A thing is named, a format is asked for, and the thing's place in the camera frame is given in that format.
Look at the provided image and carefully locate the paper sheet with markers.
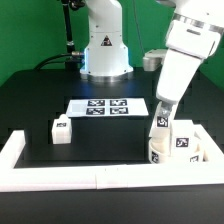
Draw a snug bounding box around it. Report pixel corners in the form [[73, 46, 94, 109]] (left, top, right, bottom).
[[66, 98, 149, 118]]

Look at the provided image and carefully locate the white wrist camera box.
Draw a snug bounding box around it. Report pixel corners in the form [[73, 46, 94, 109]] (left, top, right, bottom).
[[143, 49, 167, 71]]

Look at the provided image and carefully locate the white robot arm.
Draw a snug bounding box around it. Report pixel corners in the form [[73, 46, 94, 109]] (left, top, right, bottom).
[[80, 0, 224, 117]]

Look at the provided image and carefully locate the black cable bundle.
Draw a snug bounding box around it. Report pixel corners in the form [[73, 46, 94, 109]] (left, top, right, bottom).
[[33, 50, 85, 71]]

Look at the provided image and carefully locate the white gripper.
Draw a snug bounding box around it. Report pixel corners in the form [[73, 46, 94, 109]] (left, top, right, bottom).
[[156, 48, 203, 118]]

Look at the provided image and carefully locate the white U-shaped fence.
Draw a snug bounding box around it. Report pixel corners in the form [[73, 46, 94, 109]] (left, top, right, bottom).
[[0, 125, 224, 192]]

